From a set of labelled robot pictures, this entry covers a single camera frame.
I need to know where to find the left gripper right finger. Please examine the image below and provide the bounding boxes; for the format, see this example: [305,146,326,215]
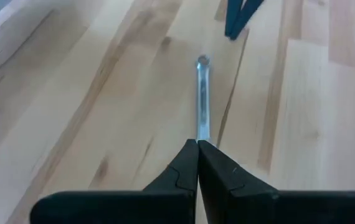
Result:
[198,139,355,224]

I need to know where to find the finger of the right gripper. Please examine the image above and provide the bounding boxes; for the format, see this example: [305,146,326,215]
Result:
[229,0,265,41]
[225,0,244,37]

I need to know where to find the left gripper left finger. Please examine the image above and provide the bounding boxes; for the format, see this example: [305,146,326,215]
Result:
[29,139,200,224]

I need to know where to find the chrome combination wrench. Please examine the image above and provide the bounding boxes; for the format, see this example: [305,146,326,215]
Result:
[195,54,219,147]

